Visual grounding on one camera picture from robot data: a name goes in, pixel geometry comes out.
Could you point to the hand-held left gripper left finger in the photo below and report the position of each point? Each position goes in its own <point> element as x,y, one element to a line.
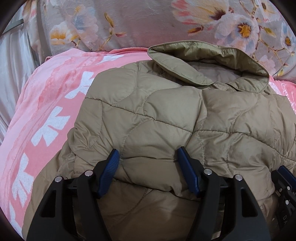
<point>108,174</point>

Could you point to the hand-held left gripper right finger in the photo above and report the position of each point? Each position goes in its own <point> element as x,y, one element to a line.
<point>188,172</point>

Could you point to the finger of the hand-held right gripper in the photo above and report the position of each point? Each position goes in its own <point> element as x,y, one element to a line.
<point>288,173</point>

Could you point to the khaki quilted jacket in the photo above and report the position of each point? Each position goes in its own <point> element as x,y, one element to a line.
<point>161,111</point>

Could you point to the pink printed blanket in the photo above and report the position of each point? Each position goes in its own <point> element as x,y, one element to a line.
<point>46,97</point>

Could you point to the white curtain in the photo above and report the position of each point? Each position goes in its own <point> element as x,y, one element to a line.
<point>13,69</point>

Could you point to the grey floral blanket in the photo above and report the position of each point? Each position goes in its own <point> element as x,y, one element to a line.
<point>138,23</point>

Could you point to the grey metal bar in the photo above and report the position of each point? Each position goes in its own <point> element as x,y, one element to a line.
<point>13,26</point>

